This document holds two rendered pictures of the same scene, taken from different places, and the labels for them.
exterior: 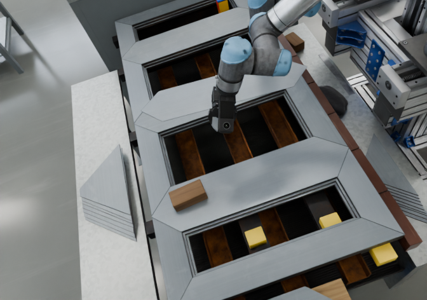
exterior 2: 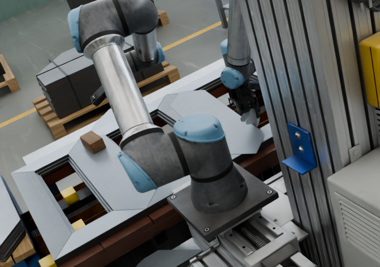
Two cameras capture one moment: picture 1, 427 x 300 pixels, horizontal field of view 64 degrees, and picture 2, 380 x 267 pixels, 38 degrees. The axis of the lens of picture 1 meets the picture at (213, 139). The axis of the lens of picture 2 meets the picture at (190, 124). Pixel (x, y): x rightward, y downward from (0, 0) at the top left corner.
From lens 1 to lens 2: 198 cm
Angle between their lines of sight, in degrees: 57
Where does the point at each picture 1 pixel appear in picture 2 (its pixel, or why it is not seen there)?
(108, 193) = (110, 119)
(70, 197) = not seen: hidden behind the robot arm
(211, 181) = (109, 150)
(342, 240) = (52, 228)
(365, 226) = (63, 237)
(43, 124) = not seen: hidden behind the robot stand
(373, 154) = (173, 255)
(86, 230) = (87, 128)
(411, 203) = not seen: outside the picture
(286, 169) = (120, 181)
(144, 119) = (171, 97)
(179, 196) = (87, 136)
